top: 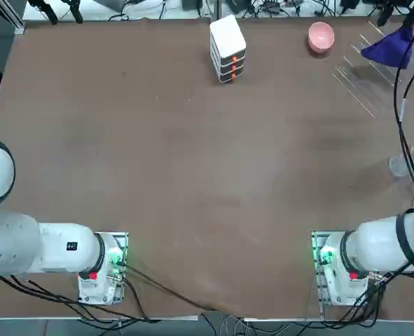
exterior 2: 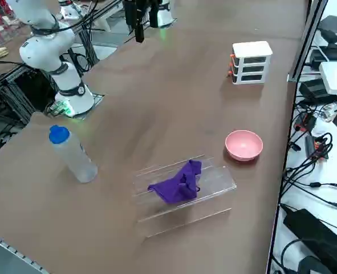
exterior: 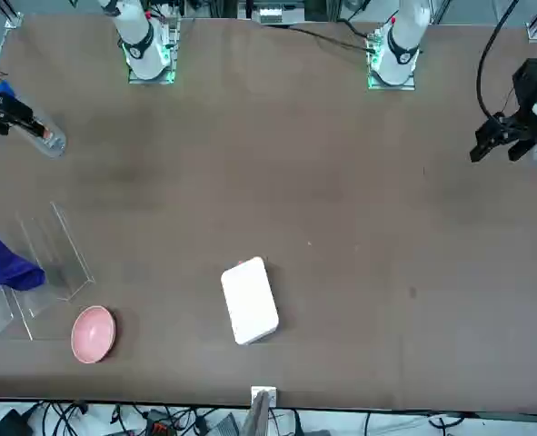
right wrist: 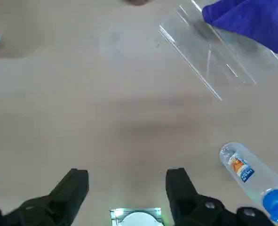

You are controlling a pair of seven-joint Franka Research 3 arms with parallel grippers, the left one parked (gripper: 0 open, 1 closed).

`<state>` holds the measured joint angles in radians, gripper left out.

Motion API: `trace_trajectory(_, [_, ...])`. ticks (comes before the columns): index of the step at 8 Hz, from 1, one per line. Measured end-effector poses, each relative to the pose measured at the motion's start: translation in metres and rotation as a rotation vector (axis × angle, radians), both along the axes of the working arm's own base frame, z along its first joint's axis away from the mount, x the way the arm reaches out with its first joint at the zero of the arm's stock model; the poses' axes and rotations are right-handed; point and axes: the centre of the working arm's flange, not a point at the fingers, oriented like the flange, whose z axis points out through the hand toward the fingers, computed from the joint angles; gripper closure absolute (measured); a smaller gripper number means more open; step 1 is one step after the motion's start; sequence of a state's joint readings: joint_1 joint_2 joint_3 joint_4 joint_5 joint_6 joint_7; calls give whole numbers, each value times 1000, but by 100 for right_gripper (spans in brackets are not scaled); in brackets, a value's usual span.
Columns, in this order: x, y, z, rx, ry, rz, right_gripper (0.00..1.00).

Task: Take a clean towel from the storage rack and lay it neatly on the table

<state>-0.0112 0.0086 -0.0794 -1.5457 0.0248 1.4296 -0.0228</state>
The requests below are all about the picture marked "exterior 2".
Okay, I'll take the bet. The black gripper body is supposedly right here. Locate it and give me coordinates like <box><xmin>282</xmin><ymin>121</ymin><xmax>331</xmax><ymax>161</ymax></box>
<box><xmin>124</xmin><ymin>0</ymin><xmax>160</xmax><ymax>17</ymax></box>

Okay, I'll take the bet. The purple towel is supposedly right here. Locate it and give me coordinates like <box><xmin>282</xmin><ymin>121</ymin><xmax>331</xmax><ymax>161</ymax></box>
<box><xmin>147</xmin><ymin>159</ymin><xmax>202</xmax><ymax>205</ymax></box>

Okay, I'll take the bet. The clear acrylic stepped rack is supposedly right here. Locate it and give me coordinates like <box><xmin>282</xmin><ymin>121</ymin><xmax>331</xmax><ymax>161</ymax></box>
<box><xmin>132</xmin><ymin>154</ymin><xmax>237</xmax><ymax>238</ymax></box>

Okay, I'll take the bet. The white mini drawer cabinet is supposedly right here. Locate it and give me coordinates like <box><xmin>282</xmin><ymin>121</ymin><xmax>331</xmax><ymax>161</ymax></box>
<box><xmin>228</xmin><ymin>41</ymin><xmax>273</xmax><ymax>86</ymax></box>

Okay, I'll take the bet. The clear bottle with blue cap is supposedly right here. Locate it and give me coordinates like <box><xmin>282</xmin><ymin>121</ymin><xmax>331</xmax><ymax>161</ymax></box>
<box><xmin>48</xmin><ymin>124</ymin><xmax>98</xmax><ymax>184</ymax></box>

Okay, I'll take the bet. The pink bowl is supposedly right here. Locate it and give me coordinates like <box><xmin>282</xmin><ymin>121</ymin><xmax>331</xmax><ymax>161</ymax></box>
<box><xmin>225</xmin><ymin>130</ymin><xmax>264</xmax><ymax>162</ymax></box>

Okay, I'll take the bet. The small black adapter box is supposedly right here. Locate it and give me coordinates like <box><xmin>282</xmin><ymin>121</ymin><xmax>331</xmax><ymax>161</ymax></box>
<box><xmin>299</xmin><ymin>79</ymin><xmax>330</xmax><ymax>101</ymax></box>

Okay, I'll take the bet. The large black power brick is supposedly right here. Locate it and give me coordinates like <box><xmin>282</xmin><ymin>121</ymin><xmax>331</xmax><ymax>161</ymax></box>
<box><xmin>283</xmin><ymin>208</ymin><xmax>337</xmax><ymax>274</ymax></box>

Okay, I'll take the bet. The aluminium frame post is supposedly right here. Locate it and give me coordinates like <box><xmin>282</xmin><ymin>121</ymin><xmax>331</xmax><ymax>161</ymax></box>
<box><xmin>287</xmin><ymin>0</ymin><xmax>328</xmax><ymax>83</ymax></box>

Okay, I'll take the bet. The aluminium table edge rail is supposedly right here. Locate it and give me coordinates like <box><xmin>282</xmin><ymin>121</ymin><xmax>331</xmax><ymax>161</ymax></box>
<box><xmin>0</xmin><ymin>230</ymin><xmax>50</xmax><ymax>274</ymax></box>

